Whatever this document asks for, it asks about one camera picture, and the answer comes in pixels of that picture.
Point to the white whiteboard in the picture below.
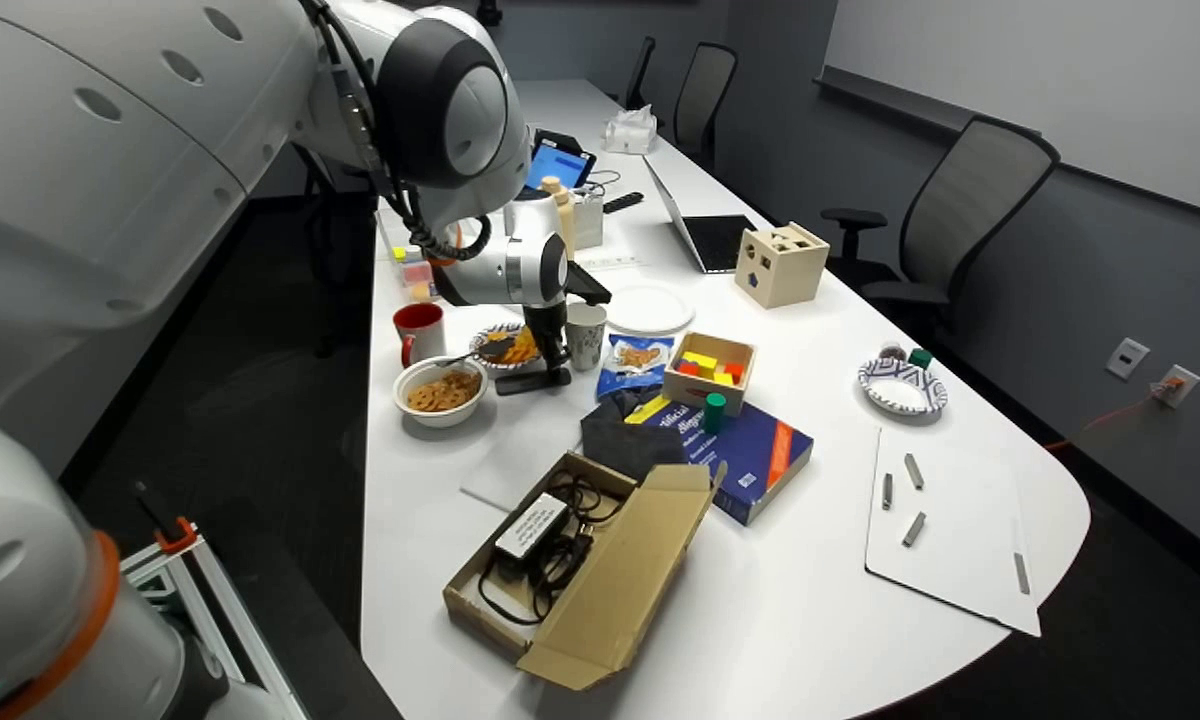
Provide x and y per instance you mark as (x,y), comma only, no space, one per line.
(1053,81)

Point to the grey marker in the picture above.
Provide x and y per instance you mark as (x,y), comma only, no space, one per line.
(1020,573)
(884,490)
(912,528)
(912,469)

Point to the open laptop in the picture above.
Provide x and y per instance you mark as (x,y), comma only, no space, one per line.
(706,232)

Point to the orange clamp on frame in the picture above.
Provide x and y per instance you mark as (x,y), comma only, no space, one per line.
(178,536)

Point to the dark office chair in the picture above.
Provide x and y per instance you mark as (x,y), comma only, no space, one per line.
(643,65)

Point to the clear container coloured items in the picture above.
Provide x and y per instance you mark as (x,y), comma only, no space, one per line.
(416,276)

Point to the white bowl with cereal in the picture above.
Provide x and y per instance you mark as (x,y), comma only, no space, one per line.
(441,394)

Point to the red mug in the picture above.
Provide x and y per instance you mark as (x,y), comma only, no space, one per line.
(416,332)

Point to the wooden dice block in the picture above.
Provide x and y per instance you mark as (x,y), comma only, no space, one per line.
(780,264)

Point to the patterned shallow dish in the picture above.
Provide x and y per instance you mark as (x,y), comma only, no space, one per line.
(903,385)

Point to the white wall outlet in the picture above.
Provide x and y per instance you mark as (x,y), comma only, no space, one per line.
(1179,385)
(1128,357)

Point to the green block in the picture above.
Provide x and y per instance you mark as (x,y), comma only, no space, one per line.
(719,411)

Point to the blue board game box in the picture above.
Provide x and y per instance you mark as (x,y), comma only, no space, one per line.
(747,462)

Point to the white paper sheet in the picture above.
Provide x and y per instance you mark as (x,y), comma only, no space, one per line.
(954,533)

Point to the beige small box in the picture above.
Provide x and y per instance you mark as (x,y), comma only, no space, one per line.
(576,222)

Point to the small green object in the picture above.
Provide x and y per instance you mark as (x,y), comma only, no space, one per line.
(921,357)

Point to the white plate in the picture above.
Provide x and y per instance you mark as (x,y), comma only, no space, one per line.
(651,312)

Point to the black remote control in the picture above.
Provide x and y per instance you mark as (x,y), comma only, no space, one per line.
(525,385)

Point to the wooden box with blocks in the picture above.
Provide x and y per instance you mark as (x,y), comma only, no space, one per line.
(710,361)

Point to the aluminium robot stand frame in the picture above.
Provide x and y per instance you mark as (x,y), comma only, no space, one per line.
(214,626)

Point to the small bowl with food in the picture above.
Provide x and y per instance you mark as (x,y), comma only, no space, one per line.
(504,348)

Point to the yellow block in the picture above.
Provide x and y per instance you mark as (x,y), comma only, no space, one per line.
(651,411)

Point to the white paper cup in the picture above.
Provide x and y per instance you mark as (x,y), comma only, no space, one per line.
(588,336)

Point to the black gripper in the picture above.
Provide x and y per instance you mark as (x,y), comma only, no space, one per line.
(544,321)

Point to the grey power adapter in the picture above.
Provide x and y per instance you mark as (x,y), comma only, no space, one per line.
(529,525)

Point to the white plastic bag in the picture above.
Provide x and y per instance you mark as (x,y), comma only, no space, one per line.
(630,129)

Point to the tablet with blue screen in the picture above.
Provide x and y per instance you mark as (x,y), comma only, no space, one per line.
(563,162)

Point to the grey mesh office chair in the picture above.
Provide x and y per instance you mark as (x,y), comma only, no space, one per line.
(706,93)
(974,203)

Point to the open cardboard box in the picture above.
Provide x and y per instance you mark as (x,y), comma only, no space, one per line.
(615,586)

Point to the blue snack bag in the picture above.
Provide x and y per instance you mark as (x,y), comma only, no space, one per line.
(634,361)

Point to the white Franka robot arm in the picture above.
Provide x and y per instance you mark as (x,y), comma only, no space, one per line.
(122,203)

